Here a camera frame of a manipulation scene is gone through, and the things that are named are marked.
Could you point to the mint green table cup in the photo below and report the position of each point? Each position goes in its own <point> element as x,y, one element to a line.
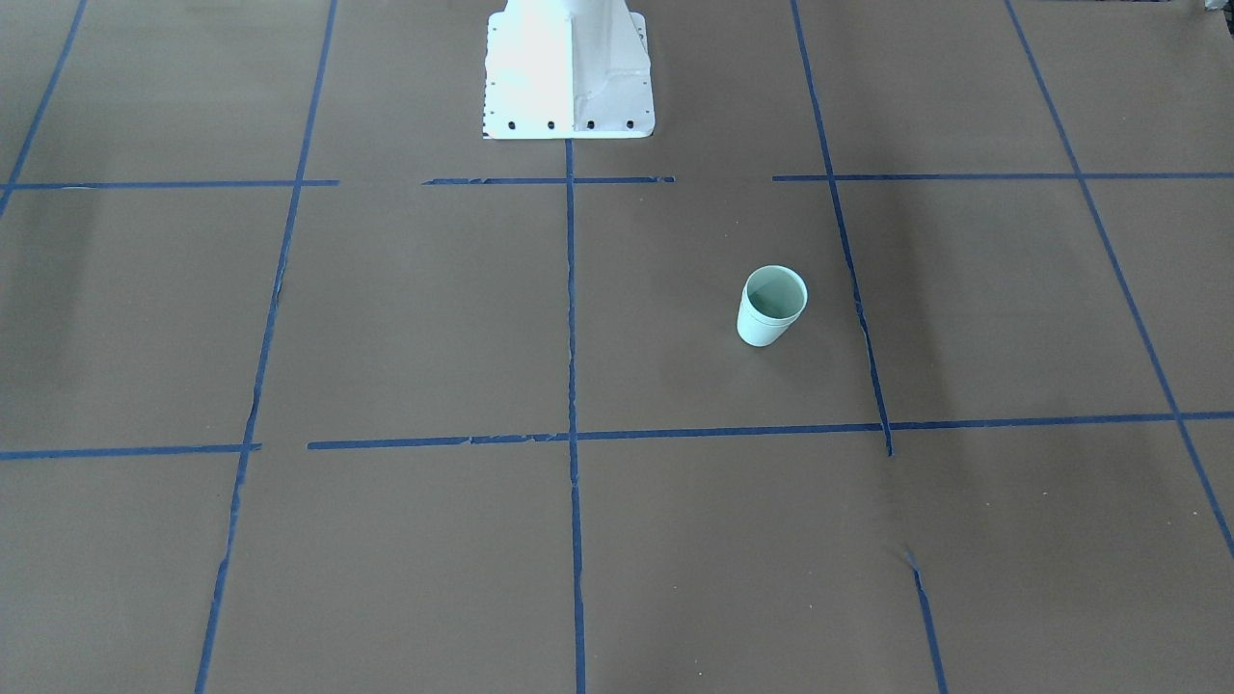
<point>761,323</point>

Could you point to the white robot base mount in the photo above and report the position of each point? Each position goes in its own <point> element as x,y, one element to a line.
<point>565,70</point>

